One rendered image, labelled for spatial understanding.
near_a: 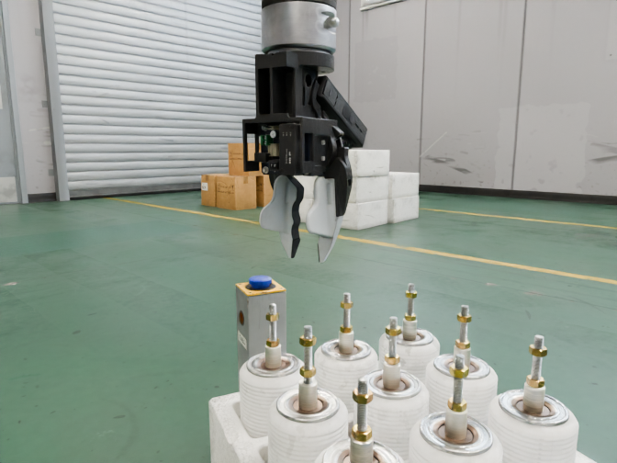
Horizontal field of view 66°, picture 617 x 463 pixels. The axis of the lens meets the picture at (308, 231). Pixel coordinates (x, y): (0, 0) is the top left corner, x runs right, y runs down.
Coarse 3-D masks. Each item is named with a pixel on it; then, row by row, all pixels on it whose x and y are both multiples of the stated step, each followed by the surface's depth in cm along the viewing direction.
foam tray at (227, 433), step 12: (228, 396) 72; (216, 408) 69; (228, 408) 69; (240, 408) 71; (216, 420) 68; (228, 420) 66; (240, 420) 72; (348, 420) 66; (216, 432) 68; (228, 432) 64; (240, 432) 63; (348, 432) 66; (216, 444) 69; (228, 444) 62; (240, 444) 61; (252, 444) 61; (264, 444) 61; (216, 456) 69; (228, 456) 63; (240, 456) 58; (252, 456) 58; (264, 456) 61; (576, 456) 58
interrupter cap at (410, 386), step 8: (368, 376) 63; (376, 376) 63; (400, 376) 63; (408, 376) 63; (368, 384) 61; (376, 384) 61; (400, 384) 61; (408, 384) 61; (416, 384) 61; (376, 392) 59; (384, 392) 59; (392, 392) 59; (400, 392) 59; (408, 392) 59; (416, 392) 59
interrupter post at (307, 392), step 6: (312, 378) 57; (300, 384) 55; (306, 384) 55; (312, 384) 55; (300, 390) 55; (306, 390) 55; (312, 390) 55; (300, 396) 55; (306, 396) 55; (312, 396) 55; (300, 402) 56; (306, 402) 55; (312, 402) 55; (300, 408) 56; (306, 408) 55; (312, 408) 55
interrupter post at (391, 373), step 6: (384, 366) 61; (390, 366) 60; (396, 366) 60; (384, 372) 61; (390, 372) 60; (396, 372) 60; (384, 378) 61; (390, 378) 60; (396, 378) 60; (384, 384) 61; (390, 384) 60; (396, 384) 60
